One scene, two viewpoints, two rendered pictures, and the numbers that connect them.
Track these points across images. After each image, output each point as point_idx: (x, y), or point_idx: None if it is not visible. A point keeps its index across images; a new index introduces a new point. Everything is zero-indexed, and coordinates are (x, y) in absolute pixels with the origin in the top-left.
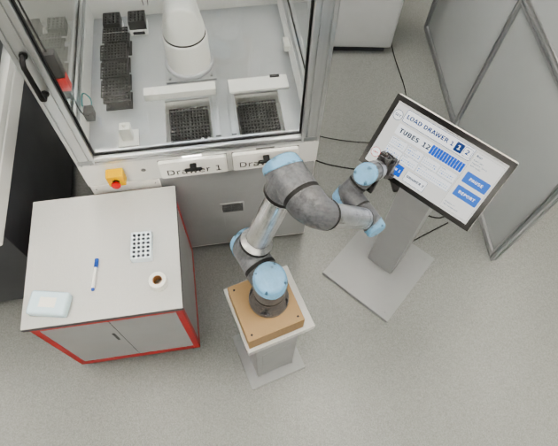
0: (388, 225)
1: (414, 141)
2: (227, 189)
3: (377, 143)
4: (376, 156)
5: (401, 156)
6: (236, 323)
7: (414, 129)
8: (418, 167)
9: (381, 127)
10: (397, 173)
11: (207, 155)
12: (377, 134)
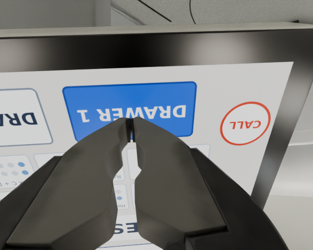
0: None
1: (120, 224)
2: None
3: (249, 154)
4: (231, 111)
5: (125, 170)
6: None
7: (145, 242)
8: (30, 174)
9: (256, 199)
10: (82, 98)
11: None
12: (262, 179)
